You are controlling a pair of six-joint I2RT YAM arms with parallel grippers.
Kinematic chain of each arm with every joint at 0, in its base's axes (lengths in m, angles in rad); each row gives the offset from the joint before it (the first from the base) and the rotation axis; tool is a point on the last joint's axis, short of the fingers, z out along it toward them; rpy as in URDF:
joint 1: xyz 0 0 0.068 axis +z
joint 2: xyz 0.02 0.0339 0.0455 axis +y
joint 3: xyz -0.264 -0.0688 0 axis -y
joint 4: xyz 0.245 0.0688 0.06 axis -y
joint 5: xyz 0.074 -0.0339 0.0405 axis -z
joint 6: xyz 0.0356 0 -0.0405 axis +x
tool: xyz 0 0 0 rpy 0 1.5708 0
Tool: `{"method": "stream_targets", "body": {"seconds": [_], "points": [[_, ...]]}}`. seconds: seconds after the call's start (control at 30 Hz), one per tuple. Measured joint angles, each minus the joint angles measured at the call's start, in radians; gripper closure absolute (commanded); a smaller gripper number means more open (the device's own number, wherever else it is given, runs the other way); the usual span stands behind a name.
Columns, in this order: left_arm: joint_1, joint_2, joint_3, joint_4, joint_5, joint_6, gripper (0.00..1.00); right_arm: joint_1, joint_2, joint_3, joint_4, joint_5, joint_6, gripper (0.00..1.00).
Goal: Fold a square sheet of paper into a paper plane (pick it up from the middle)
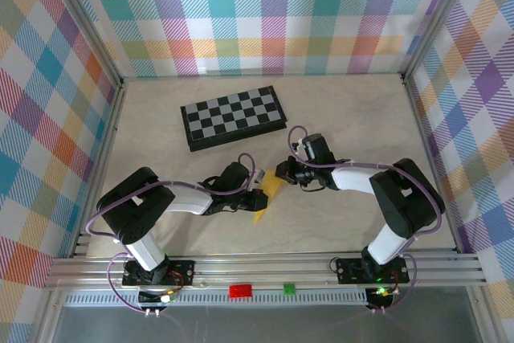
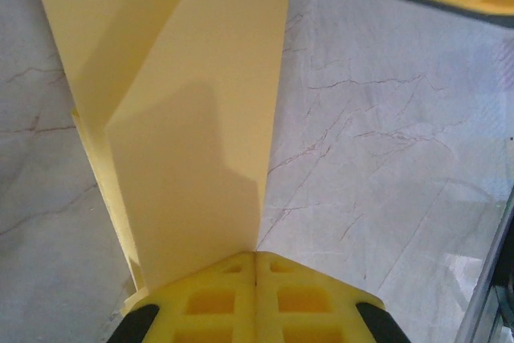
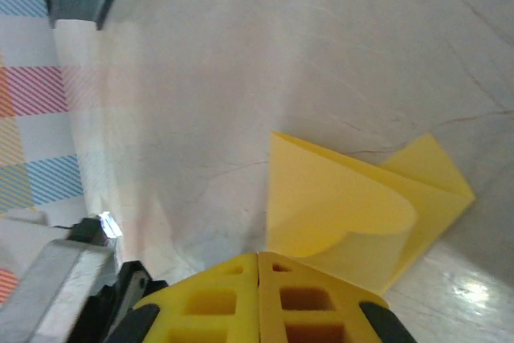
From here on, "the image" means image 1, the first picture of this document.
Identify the yellow paper sheet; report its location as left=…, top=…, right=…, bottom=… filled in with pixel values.
left=253, top=172, right=285, bottom=224

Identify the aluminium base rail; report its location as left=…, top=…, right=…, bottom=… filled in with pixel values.
left=43, top=252, right=489, bottom=292

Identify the small black control board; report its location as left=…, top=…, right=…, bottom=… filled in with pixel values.
left=137, top=288, right=178, bottom=306
left=365, top=286, right=399, bottom=307

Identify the aluminium frame post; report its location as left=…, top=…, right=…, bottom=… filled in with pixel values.
left=46, top=0, right=126, bottom=89
left=400, top=0, right=483, bottom=79

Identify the grey metal panel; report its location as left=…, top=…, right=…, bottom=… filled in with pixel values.
left=38, top=305, right=489, bottom=343

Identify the grey slotted cable duct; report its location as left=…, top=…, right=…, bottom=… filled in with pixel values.
left=63, top=292, right=370, bottom=308

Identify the red plastic block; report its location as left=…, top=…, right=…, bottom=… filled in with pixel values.
left=228, top=284, right=253, bottom=299

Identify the black and grey chessboard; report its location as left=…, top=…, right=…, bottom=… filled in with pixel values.
left=179, top=85, right=288, bottom=153

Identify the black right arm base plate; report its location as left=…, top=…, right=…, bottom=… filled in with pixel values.
left=335, top=256, right=410, bottom=284

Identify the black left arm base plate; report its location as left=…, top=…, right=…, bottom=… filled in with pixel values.
left=121, top=259, right=197, bottom=288

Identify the aluminium side rail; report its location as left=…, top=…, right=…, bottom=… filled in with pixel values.
left=70, top=77, right=128, bottom=259
left=400, top=73, right=467, bottom=255

